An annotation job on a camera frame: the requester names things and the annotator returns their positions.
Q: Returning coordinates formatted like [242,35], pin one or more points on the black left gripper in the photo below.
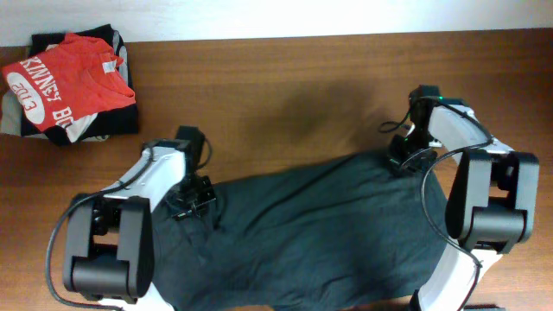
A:
[185,209]

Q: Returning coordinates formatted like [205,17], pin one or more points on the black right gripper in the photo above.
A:
[397,164]

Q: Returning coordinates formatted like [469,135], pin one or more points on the dark green t-shirt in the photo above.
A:
[330,236]

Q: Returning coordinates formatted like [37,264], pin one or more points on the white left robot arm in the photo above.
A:
[109,255]

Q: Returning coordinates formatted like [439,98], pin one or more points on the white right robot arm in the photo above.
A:
[492,202]

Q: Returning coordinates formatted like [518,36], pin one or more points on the black folded t-shirt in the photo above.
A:
[107,123]

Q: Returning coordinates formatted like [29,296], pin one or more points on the white folded t-shirt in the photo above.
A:
[77,128]

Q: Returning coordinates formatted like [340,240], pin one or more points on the red folded t-shirt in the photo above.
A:
[77,78]

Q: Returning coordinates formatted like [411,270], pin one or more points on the grey folded t-shirt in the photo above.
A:
[11,123]

